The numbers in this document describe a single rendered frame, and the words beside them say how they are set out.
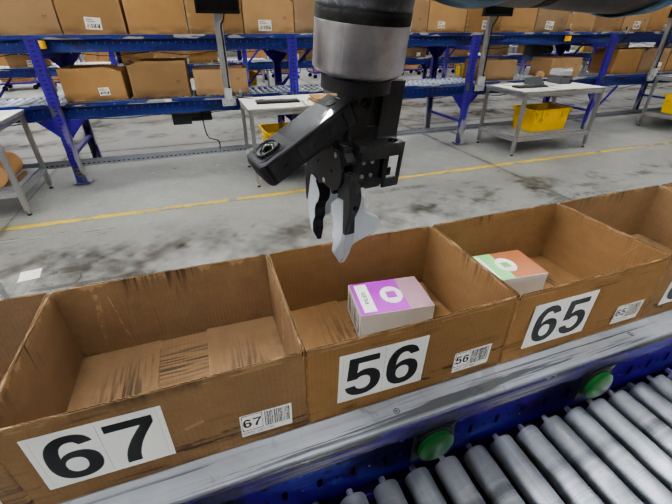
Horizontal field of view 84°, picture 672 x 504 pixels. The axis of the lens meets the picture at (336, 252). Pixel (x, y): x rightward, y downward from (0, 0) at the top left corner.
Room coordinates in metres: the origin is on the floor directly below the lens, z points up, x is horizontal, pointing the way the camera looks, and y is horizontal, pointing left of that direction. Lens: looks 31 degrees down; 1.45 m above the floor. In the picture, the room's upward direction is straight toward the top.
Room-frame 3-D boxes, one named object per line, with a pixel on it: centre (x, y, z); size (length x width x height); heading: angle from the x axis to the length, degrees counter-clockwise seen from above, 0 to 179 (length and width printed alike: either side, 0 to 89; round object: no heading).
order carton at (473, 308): (0.59, -0.09, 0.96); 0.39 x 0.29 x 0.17; 110
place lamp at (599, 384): (0.52, -0.55, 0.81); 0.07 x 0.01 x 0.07; 110
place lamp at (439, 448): (0.39, -0.18, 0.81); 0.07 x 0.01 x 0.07; 110
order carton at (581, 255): (0.72, -0.46, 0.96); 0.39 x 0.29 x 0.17; 110
